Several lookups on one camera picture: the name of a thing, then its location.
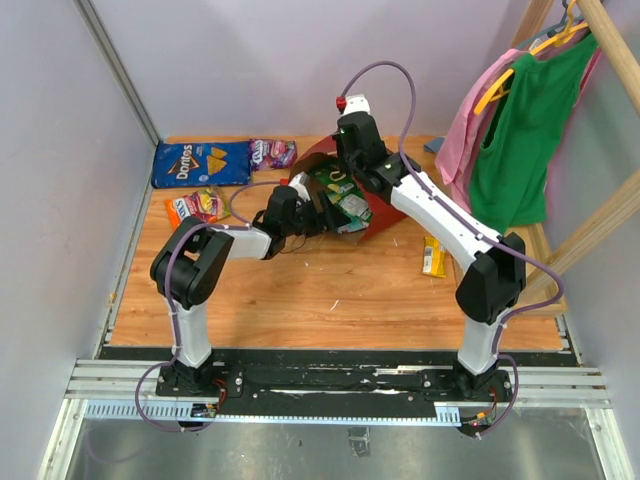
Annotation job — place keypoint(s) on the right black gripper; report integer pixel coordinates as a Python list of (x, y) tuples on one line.
[(340, 151)]

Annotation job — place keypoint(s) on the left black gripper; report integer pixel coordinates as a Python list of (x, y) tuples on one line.
[(330, 219)]

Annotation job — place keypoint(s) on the red brown paper bag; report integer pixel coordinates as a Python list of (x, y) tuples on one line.
[(324, 151)]

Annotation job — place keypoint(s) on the purple snack packet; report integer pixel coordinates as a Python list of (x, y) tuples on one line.
[(271, 154)]

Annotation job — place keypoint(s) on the yellow snack packet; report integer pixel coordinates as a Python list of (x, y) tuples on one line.
[(434, 256)]

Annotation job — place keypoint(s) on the orange Fox's candy packet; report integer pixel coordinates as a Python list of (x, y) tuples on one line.
[(206, 204)]

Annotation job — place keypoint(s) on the blue Doritos chip bag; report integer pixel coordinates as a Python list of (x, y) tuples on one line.
[(201, 164)]

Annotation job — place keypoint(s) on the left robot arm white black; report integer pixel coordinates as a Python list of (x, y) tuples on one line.
[(187, 269)]

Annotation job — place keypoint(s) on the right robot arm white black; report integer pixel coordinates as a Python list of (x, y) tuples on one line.
[(493, 265)]

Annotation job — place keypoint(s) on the green snack packet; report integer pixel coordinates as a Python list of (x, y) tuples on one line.
[(344, 193)]

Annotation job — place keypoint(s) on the blue cloth piece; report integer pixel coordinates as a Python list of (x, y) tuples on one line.
[(434, 145)]

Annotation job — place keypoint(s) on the pink shirt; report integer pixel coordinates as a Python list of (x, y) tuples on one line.
[(457, 157)]

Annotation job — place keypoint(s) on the yellow clothes hanger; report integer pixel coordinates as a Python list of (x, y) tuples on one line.
[(501, 87)]

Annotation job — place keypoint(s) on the green shirt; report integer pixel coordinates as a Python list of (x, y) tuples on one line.
[(507, 186)]

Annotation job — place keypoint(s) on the wooden clothes rack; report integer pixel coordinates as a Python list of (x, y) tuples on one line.
[(593, 223)]

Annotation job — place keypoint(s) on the grey clothes hanger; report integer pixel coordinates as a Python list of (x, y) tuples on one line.
[(560, 25)]

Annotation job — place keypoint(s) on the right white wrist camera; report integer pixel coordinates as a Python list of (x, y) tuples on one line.
[(352, 104)]

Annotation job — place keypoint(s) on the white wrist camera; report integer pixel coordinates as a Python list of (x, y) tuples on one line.
[(352, 104), (301, 189)]

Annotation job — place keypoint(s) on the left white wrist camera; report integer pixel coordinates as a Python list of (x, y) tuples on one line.
[(301, 189)]

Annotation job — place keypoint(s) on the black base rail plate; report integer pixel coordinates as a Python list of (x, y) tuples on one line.
[(313, 387)]

